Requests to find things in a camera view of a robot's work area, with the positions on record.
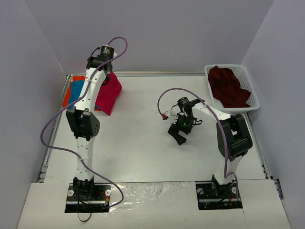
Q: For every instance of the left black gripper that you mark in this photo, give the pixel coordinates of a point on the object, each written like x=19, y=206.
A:
x=107, y=66

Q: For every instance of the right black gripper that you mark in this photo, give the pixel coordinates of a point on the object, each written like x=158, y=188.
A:
x=176, y=130

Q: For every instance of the magenta t shirt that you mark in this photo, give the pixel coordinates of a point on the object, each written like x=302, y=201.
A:
x=108, y=94

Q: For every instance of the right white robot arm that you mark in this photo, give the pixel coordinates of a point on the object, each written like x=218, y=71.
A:
x=233, y=138

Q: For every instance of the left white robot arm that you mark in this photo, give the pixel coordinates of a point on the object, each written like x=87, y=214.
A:
x=84, y=124

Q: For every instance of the orange folded t shirt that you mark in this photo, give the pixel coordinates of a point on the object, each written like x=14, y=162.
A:
x=74, y=78

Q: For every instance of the blue folded t shirt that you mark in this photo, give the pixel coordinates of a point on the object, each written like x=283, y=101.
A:
x=74, y=91

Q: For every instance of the dark red t shirt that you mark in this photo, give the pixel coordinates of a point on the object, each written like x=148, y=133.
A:
x=227, y=89

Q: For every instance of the white plastic basket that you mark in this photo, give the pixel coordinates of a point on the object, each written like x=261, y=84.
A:
x=242, y=75

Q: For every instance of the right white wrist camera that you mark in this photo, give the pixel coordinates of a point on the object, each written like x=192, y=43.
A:
x=175, y=117

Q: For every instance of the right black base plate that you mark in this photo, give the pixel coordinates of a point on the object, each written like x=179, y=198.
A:
x=208, y=200

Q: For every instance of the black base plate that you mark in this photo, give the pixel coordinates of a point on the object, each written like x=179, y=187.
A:
x=208, y=200
x=97, y=202

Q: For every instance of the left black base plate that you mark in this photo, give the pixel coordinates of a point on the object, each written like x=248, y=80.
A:
x=97, y=202

